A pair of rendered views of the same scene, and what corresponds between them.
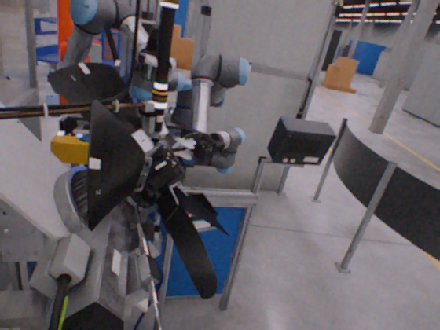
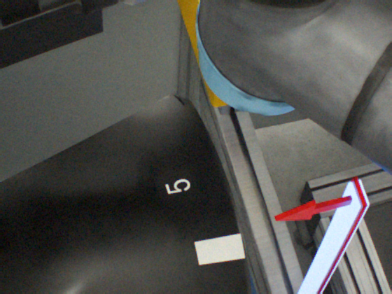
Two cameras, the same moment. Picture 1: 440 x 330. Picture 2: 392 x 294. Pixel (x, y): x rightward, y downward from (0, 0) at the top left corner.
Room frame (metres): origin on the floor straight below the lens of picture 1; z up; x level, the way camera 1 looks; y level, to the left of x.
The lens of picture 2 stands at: (1.03, 0.05, 1.69)
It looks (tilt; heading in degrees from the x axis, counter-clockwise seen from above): 60 degrees down; 89
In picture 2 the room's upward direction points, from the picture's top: 5 degrees clockwise
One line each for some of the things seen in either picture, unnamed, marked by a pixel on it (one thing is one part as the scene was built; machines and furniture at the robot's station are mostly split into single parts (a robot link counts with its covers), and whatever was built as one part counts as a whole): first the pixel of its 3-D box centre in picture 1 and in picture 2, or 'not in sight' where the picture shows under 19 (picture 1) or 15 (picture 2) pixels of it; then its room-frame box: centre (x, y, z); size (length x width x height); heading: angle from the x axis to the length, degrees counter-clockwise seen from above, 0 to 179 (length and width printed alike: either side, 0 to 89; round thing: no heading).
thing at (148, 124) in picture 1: (155, 118); not in sight; (0.81, 0.21, 1.31); 0.09 x 0.07 x 0.10; 143
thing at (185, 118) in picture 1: (185, 111); not in sight; (1.68, 0.27, 1.09); 0.15 x 0.15 x 0.10
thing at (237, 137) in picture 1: (231, 138); not in sight; (1.17, -0.02, 1.17); 0.11 x 0.08 x 0.09; 145
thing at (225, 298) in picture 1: (235, 262); not in sight; (1.32, -0.19, 0.39); 0.04 x 0.04 x 0.78; 18
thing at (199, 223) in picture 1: (186, 212); not in sight; (1.06, 0.10, 0.85); 0.22 x 0.17 x 0.07; 122
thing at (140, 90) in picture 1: (146, 82); (293, 27); (1.08, 0.33, 1.35); 0.11 x 0.08 x 0.11; 144
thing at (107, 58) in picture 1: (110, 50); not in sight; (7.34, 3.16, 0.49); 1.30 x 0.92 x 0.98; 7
